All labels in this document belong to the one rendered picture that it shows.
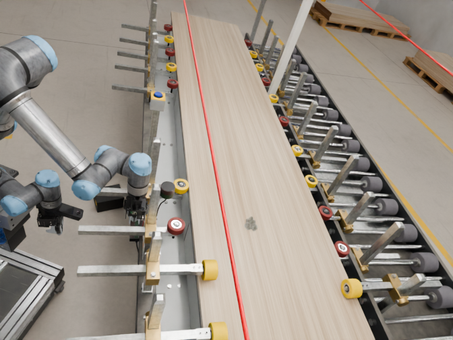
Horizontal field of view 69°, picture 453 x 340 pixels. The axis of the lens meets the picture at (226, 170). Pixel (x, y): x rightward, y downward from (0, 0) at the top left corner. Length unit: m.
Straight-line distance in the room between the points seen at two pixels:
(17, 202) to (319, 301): 1.23
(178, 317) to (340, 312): 0.71
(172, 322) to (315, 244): 0.77
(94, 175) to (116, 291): 1.37
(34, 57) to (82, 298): 1.60
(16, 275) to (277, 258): 1.45
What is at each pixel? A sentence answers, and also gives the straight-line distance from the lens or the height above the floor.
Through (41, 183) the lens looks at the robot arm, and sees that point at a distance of 1.33.
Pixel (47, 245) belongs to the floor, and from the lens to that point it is 2.58.
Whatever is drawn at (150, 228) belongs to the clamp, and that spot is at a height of 0.87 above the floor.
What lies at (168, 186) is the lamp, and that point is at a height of 1.11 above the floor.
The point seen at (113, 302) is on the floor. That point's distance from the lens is 2.34.
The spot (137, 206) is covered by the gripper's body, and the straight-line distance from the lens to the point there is 1.28.
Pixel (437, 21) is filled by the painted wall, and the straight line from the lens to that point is 9.75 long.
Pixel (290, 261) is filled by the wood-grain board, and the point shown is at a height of 0.90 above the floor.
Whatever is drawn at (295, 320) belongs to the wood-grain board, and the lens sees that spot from 1.49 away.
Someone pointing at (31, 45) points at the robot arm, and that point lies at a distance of 1.17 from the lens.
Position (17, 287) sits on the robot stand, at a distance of 2.22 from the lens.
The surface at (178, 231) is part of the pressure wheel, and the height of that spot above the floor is 0.91.
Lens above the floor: 2.14
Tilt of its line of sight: 42 degrees down
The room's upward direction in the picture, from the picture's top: 20 degrees clockwise
